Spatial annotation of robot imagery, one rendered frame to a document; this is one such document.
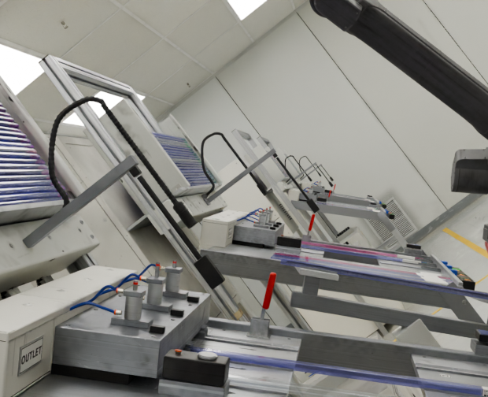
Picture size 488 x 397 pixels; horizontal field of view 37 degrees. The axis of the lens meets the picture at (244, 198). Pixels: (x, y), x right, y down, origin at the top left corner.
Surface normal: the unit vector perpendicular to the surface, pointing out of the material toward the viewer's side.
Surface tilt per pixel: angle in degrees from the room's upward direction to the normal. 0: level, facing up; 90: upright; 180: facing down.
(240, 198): 90
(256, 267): 90
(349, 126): 90
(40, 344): 133
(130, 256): 90
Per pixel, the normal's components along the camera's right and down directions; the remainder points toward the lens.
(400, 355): -0.14, 0.04
